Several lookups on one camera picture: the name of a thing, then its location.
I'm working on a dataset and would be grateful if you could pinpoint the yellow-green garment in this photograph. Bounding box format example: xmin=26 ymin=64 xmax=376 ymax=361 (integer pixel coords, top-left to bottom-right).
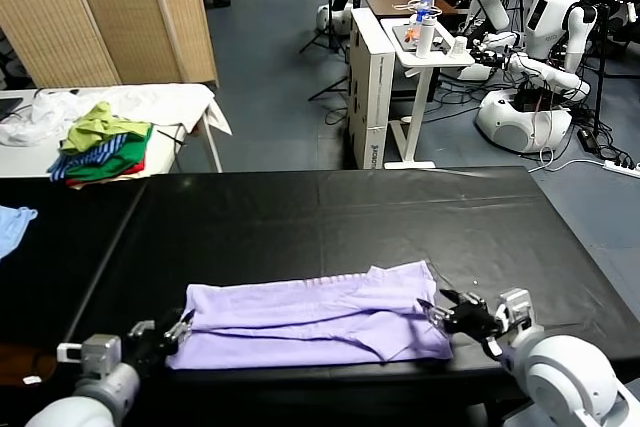
xmin=59 ymin=101 xmax=153 ymax=156

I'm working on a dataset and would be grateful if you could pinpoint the white cable coil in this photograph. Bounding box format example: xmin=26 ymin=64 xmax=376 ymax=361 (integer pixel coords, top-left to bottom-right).
xmin=392 ymin=0 xmax=441 ymax=18

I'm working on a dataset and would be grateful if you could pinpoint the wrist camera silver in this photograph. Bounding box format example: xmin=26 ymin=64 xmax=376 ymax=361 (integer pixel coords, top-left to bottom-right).
xmin=494 ymin=288 xmax=537 ymax=336
xmin=56 ymin=333 xmax=123 ymax=378

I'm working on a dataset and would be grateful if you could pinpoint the green garment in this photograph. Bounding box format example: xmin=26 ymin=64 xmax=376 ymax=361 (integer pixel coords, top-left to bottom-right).
xmin=64 ymin=124 xmax=154 ymax=181

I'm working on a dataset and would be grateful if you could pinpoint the white power strip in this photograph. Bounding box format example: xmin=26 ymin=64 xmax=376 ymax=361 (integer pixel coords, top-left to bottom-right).
xmin=602 ymin=159 xmax=640 ymax=178

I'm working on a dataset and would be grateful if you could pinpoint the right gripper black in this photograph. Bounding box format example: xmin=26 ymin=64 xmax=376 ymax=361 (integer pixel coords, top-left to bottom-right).
xmin=415 ymin=289 xmax=504 ymax=346

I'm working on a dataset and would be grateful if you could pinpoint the black strap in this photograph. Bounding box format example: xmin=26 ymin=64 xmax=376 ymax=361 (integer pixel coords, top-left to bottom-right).
xmin=157 ymin=129 xmax=187 ymax=148

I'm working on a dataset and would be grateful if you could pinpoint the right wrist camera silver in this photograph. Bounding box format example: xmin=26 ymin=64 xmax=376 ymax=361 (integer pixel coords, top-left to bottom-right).
xmin=494 ymin=288 xmax=537 ymax=336

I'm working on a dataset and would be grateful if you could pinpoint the large black table cover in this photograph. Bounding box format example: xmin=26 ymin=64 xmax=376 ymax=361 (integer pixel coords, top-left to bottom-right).
xmin=62 ymin=165 xmax=640 ymax=401

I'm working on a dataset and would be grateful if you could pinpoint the white cloth on table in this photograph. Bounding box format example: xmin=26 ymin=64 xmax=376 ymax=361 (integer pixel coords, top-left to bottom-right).
xmin=0 ymin=91 xmax=89 ymax=148

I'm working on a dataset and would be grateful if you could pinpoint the white cloth covered table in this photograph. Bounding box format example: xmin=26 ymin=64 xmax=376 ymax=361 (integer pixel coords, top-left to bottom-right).
xmin=0 ymin=83 xmax=234 ymax=179

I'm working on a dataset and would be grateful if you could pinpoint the blue striped garment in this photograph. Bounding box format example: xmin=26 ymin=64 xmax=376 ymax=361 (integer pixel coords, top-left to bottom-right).
xmin=47 ymin=134 xmax=144 ymax=184

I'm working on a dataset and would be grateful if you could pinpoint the small white robot base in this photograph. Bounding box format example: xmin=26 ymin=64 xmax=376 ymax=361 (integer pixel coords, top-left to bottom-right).
xmin=315 ymin=4 xmax=354 ymax=37

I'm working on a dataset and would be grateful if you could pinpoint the white insulated bottle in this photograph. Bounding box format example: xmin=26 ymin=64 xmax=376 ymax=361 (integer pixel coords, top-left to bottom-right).
xmin=414 ymin=16 xmax=435 ymax=60

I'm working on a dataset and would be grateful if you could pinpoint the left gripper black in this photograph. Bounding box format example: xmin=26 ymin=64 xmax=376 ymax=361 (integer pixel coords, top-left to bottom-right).
xmin=121 ymin=310 xmax=196 ymax=373

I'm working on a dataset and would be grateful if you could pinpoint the black light stand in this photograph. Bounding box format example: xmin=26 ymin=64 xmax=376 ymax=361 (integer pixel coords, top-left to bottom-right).
xmin=592 ymin=1 xmax=614 ymax=136

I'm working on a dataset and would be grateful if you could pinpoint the white rolling side table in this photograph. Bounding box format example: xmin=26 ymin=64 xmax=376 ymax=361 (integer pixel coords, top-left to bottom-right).
xmin=379 ymin=17 xmax=475 ymax=170

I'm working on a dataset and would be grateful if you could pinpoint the light blue garment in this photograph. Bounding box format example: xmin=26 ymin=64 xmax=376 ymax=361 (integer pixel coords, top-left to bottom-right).
xmin=0 ymin=205 xmax=39 ymax=262

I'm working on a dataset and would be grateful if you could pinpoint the grey tablet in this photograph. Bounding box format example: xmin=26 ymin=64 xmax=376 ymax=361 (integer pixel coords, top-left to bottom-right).
xmin=392 ymin=25 xmax=451 ymax=54

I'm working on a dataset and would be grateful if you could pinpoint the black tripod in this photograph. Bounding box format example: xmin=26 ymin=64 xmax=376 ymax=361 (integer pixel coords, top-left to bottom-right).
xmin=298 ymin=0 xmax=350 ymax=56

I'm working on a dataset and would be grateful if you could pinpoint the small black table cover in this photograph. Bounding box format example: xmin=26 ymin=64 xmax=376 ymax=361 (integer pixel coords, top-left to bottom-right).
xmin=0 ymin=177 xmax=147 ymax=348

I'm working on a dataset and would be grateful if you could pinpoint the beige garment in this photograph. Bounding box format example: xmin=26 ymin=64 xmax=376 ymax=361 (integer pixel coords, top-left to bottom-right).
xmin=67 ymin=174 xmax=151 ymax=192

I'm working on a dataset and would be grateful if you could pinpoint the lavender t-shirt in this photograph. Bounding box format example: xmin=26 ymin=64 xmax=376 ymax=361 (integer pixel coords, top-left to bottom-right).
xmin=164 ymin=259 xmax=455 ymax=372

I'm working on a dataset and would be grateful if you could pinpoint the white humanoid robot with base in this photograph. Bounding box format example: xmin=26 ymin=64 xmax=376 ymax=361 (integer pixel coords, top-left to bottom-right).
xmin=469 ymin=0 xmax=601 ymax=156

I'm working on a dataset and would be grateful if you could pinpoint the tall white cardboard box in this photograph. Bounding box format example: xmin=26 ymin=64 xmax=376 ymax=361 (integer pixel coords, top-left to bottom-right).
xmin=348 ymin=8 xmax=396 ymax=171

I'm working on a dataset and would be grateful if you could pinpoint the white floor cable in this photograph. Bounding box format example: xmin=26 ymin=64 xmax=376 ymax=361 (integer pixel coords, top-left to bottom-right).
xmin=529 ymin=146 xmax=606 ymax=173

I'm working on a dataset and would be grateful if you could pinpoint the bamboo folding screen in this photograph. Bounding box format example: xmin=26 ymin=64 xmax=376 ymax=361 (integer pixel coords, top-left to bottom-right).
xmin=0 ymin=0 xmax=220 ymax=90

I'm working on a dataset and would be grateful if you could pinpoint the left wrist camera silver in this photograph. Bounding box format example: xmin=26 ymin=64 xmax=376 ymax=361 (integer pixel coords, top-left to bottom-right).
xmin=56 ymin=333 xmax=123 ymax=378

